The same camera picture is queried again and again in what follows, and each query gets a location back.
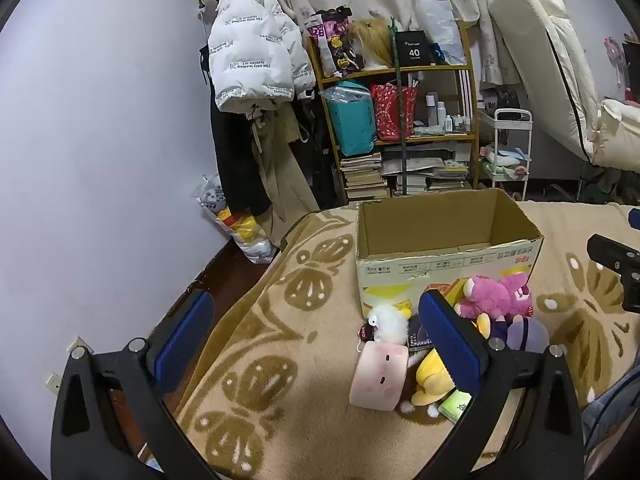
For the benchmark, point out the colourful packaged accessories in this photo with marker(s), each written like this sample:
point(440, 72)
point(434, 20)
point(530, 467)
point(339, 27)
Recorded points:
point(332, 40)

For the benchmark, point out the printed cardboard box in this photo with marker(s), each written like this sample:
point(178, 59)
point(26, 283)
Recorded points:
point(440, 270)

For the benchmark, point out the white trolley cart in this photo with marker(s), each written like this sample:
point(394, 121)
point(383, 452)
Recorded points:
point(513, 111)

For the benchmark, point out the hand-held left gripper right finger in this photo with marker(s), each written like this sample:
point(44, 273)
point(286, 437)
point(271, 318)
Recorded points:
point(450, 341)

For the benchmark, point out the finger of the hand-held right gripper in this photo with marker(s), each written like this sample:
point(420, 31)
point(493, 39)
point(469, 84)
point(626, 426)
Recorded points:
point(634, 219)
point(612, 255)

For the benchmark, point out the teal bag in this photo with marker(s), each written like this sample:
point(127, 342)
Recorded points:
point(350, 120)

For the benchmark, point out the pink pig plush cushion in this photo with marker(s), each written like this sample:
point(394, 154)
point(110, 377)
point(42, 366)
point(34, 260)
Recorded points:
point(377, 375)

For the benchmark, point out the green tissue pack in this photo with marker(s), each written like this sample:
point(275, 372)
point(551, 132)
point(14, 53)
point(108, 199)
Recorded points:
point(456, 405)

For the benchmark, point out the white puffer jacket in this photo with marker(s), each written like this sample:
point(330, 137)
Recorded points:
point(250, 45)

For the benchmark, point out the pink plush toy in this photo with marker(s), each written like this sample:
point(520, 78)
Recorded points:
point(492, 297)

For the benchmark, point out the wooden shelf rack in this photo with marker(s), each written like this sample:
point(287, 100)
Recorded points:
point(395, 73)

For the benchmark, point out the pink wall ornament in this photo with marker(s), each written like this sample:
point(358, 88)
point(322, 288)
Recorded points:
point(614, 57)

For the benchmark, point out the plastic bag of toys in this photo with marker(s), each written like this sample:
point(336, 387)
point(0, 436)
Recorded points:
point(250, 240)

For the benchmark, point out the beige patterned blanket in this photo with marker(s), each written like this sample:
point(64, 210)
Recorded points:
point(300, 360)

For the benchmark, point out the yellow plush toy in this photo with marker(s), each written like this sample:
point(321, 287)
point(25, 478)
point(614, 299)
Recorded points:
point(432, 372)

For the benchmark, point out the clear plastic bag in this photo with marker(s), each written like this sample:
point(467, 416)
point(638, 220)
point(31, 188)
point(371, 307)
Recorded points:
point(440, 25)

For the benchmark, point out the black tissue pack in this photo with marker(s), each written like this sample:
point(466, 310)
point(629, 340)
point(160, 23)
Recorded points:
point(417, 340)

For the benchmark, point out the white upright mattress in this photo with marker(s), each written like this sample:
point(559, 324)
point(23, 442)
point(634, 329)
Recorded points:
point(540, 35)

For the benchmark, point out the row of small white bottles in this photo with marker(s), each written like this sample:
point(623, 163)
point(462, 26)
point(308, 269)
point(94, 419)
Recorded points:
point(447, 117)

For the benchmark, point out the black hanging garment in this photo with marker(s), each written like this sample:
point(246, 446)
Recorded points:
point(235, 170)

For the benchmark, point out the white wall outlet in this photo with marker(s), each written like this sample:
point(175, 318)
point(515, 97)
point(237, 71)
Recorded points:
point(80, 346)
point(53, 382)

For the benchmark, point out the person's leg in jeans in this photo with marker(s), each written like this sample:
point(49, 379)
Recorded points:
point(615, 402)

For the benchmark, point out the stack of books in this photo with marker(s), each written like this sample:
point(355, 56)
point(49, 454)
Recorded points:
point(362, 175)

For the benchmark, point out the black cardboard box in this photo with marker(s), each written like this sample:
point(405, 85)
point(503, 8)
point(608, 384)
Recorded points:
point(414, 50)

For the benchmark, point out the blonde wig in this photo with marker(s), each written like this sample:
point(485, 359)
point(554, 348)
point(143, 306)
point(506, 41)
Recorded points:
point(372, 40)

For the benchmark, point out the white folded duvet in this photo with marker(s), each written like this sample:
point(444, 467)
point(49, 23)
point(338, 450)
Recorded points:
point(620, 130)

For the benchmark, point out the red patterned gift bag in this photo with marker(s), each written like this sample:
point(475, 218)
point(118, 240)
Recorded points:
point(390, 110)

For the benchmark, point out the beige hanging coat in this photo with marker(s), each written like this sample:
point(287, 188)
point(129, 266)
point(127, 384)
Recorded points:
point(282, 175)

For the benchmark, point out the purple plush toy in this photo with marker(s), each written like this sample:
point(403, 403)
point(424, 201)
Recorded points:
point(525, 332)

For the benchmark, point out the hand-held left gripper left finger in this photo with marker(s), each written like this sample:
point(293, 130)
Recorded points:
point(184, 341)

